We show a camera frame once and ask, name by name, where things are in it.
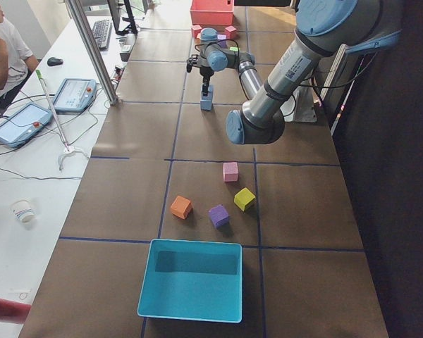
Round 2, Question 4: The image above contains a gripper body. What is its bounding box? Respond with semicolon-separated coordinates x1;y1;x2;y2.
200;66;214;82

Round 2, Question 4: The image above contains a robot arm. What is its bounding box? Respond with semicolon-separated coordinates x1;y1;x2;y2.
186;1;404;144

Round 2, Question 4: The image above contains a red block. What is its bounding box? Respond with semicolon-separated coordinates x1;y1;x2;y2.
191;25;202;39

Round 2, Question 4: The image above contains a magenta block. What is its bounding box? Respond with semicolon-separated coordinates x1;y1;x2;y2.
224;25;238;39

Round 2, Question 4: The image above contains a red plastic bin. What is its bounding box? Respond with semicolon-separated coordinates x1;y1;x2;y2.
190;0;234;26

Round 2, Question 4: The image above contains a monitor stand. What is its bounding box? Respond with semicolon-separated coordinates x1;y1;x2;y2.
107;0;138;36

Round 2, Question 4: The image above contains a pink block left side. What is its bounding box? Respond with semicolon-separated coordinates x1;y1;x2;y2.
223;162;239;182

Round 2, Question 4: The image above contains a black keyboard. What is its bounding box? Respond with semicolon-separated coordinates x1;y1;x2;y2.
92;19;111;51

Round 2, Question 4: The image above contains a yellow block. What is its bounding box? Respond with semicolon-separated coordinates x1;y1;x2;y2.
233;187;256;212

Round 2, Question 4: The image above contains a far teach pendant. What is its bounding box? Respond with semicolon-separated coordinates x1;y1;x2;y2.
52;78;97;115

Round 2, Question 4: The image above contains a teach pendant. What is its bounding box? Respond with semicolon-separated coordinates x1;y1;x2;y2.
52;78;97;115
0;103;52;148

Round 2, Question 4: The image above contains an orange block left side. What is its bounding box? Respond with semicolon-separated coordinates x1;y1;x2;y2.
169;195;192;220

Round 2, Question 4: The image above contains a purple block left side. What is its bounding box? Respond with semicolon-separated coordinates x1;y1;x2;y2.
208;204;230;229

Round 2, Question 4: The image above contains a black computer mouse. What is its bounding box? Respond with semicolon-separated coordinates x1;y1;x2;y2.
47;57;63;67

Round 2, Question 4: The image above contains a reacher grabber stick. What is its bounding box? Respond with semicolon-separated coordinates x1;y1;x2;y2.
35;69;89;171

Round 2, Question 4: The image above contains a near teach pendant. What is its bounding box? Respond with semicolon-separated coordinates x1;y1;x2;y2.
0;103;52;148

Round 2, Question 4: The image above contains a person in white shirt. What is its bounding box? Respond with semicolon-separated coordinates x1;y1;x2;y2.
0;7;39;115

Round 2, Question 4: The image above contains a blue plastic bin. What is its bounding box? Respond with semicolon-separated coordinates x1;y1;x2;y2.
137;239;243;323

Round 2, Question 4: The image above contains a paper cup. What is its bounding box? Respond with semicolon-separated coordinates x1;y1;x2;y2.
11;199;35;223

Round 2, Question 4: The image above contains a red bottle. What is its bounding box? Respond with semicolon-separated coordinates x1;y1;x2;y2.
0;299;31;324

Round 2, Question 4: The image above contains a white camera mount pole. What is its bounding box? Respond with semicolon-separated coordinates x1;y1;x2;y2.
281;87;317;123

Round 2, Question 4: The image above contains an aluminium frame post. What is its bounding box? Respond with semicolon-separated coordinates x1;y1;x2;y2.
65;0;118;106

